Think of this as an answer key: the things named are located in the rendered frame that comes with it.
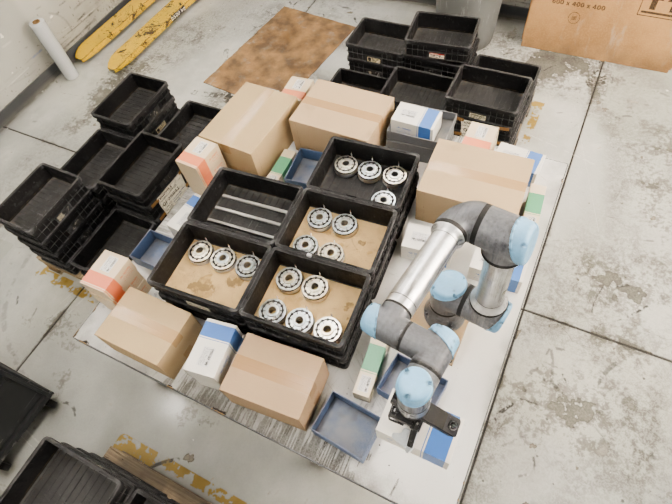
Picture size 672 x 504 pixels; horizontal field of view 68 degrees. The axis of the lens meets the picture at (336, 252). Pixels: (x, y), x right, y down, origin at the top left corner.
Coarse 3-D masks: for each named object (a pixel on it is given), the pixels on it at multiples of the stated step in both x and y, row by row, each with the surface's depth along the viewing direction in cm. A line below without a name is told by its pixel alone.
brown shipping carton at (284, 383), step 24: (240, 360) 173; (264, 360) 172; (288, 360) 171; (312, 360) 170; (240, 384) 169; (264, 384) 168; (288, 384) 167; (312, 384) 166; (264, 408) 166; (288, 408) 163; (312, 408) 173
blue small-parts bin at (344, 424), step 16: (336, 400) 178; (320, 416) 171; (336, 416) 175; (352, 416) 174; (368, 416) 174; (320, 432) 173; (336, 432) 172; (352, 432) 171; (368, 432) 171; (352, 448) 169; (368, 448) 163
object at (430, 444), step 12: (384, 408) 132; (384, 420) 131; (384, 432) 129; (396, 432) 129; (420, 432) 128; (432, 432) 128; (396, 444) 133; (420, 444) 127; (432, 444) 126; (444, 444) 126; (420, 456) 132; (432, 456) 125; (444, 456) 124; (444, 468) 131
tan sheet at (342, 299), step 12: (276, 276) 193; (276, 288) 190; (336, 288) 188; (348, 288) 187; (264, 300) 188; (288, 300) 187; (300, 300) 187; (324, 300) 186; (336, 300) 185; (348, 300) 184; (288, 312) 184; (312, 312) 183; (324, 312) 183; (336, 312) 182; (348, 312) 182
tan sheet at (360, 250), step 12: (300, 228) 204; (360, 228) 201; (372, 228) 200; (384, 228) 200; (324, 240) 200; (336, 240) 199; (348, 240) 199; (360, 240) 198; (372, 240) 197; (348, 252) 196; (360, 252) 195; (372, 252) 194; (360, 264) 192
